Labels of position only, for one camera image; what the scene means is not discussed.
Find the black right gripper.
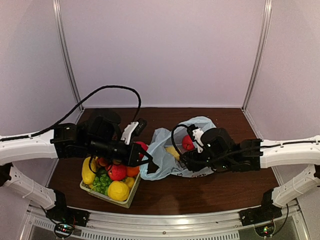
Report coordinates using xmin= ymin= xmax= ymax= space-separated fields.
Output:
xmin=179 ymin=147 xmax=233 ymax=172

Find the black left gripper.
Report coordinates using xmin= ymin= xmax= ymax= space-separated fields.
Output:
xmin=86 ymin=137 xmax=153 ymax=167

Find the pale yellow wrinkled fruit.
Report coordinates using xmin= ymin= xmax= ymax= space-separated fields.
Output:
xmin=165 ymin=146 xmax=180 ymax=161

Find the light blue plastic bag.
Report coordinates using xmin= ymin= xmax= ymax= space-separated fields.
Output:
xmin=139 ymin=116 xmax=216 ymax=181

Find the red lychee bunch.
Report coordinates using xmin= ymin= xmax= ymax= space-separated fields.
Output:
xmin=96 ymin=157 xmax=120 ymax=171

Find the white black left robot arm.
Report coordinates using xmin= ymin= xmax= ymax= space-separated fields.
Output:
xmin=0 ymin=109 xmax=158 ymax=222

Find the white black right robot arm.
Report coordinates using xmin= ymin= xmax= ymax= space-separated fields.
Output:
xmin=179 ymin=125 xmax=320 ymax=221

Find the red fruit in bag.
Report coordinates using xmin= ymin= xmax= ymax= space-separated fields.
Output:
xmin=182 ymin=135 xmax=195 ymax=151

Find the orange fruit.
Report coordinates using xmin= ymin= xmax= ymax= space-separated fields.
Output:
xmin=126 ymin=166 xmax=140 ymax=178

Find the small yellow lemon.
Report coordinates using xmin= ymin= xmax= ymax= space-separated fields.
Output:
xmin=124 ymin=176 xmax=136 ymax=190

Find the red apple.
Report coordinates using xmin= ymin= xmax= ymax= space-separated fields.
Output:
xmin=107 ymin=164 xmax=127 ymax=181

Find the large yellow lemon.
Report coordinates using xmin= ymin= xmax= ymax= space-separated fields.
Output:
xmin=107 ymin=181 xmax=130 ymax=202

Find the green grape bunch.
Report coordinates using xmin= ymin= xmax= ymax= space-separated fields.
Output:
xmin=91 ymin=173 xmax=112 ymax=196

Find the beige perforated plastic basket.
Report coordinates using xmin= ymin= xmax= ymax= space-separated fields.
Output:
xmin=80 ymin=174 xmax=141 ymax=209

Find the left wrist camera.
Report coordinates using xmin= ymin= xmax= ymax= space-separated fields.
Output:
xmin=120 ymin=118 xmax=147 ymax=145

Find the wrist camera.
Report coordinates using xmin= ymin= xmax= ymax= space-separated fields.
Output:
xmin=120 ymin=118 xmax=147 ymax=145
xmin=187 ymin=124 xmax=204 ymax=153

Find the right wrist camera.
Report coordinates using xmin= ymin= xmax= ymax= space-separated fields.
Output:
xmin=187 ymin=124 xmax=204 ymax=153

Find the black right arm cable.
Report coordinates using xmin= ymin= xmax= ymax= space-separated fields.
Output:
xmin=170 ymin=124 xmax=193 ymax=161

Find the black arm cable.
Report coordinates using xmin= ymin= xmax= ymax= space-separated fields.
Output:
xmin=170 ymin=124 xmax=193 ymax=161
xmin=4 ymin=85 xmax=142 ymax=141

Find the front aluminium rail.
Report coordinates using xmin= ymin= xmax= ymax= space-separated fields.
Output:
xmin=18 ymin=202 xmax=311 ymax=240

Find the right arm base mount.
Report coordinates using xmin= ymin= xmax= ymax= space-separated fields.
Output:
xmin=239 ymin=189 xmax=282 ymax=239

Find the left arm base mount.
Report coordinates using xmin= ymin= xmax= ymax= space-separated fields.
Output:
xmin=42 ymin=189 xmax=90 ymax=240

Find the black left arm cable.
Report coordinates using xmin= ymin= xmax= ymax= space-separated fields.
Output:
xmin=4 ymin=85 xmax=142 ymax=141

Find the right aluminium frame post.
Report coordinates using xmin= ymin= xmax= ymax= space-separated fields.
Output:
xmin=241 ymin=0 xmax=273 ymax=111

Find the aluminium frame post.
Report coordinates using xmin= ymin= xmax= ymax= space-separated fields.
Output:
xmin=52 ymin=0 xmax=84 ymax=111
xmin=241 ymin=0 xmax=273 ymax=111

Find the left aluminium frame post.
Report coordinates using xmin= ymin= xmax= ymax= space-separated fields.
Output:
xmin=52 ymin=0 xmax=84 ymax=111

